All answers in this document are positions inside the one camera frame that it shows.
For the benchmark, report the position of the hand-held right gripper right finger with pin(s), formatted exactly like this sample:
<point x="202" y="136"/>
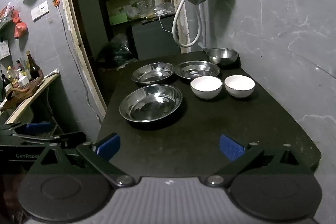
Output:
<point x="231" y="148"/>

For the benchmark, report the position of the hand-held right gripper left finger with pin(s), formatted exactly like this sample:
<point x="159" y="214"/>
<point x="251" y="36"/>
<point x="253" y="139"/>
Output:
<point x="109" y="146"/>

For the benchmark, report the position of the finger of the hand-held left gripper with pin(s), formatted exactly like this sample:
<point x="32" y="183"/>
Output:
<point x="73" y="138"/>
<point x="38" y="128"/>

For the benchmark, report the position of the large steel plate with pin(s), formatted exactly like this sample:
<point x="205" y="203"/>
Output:
<point x="151" y="106"/>

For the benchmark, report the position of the white ceramic bowl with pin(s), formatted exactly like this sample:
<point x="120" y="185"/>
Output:
<point x="206" y="85"/>
<point x="239" y="85"/>

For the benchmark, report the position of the steel bowl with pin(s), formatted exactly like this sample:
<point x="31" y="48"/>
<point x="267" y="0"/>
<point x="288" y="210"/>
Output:
<point x="221" y="56"/>

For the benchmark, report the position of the wooden counter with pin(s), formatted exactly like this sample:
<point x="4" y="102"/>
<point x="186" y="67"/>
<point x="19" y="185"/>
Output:
<point x="29" y="103"/>

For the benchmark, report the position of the wooden cutting board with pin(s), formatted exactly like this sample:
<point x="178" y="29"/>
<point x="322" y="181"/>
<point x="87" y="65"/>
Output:
<point x="23" y="90"/>

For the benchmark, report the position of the white plastic bottle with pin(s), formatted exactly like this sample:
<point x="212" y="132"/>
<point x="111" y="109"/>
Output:
<point x="23" y="80"/>

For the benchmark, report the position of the small dark bottle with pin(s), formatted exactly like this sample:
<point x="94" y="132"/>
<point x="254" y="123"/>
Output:
<point x="5" y="87"/>

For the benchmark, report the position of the white utensil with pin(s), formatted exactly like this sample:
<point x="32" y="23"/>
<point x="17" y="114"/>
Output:
<point x="51" y="74"/>

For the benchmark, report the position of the yellow oil bottle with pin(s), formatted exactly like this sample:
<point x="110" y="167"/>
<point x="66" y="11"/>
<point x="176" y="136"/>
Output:
<point x="11" y="74"/>

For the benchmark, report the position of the white paper sheet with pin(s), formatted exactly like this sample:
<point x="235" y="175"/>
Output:
<point x="4" y="49"/>

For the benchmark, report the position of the black garbage bag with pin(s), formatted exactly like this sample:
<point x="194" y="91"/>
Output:
<point x="118" y="50"/>

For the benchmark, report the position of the red plastic bag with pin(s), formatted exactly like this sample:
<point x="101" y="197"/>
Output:
<point x="19" y="28"/>

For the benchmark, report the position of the colourful packet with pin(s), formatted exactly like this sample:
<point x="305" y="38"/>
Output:
<point x="6" y="16"/>

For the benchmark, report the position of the dark grey cabinet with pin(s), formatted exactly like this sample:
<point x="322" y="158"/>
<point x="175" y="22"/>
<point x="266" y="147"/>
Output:
<point x="155" y="37"/>

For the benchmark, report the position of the green box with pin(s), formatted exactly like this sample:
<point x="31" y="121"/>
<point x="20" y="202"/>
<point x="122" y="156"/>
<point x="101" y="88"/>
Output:
<point x="118" y="19"/>

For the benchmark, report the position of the orange plug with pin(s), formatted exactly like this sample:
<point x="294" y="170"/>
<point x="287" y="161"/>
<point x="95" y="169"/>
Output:
<point x="56" y="1"/>

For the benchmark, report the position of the pale door frame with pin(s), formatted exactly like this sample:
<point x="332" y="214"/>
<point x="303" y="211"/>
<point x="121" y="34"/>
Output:
<point x="76" y="29"/>

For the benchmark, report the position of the white wall switch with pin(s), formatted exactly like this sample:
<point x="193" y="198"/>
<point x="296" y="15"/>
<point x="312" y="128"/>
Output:
<point x="39" y="11"/>

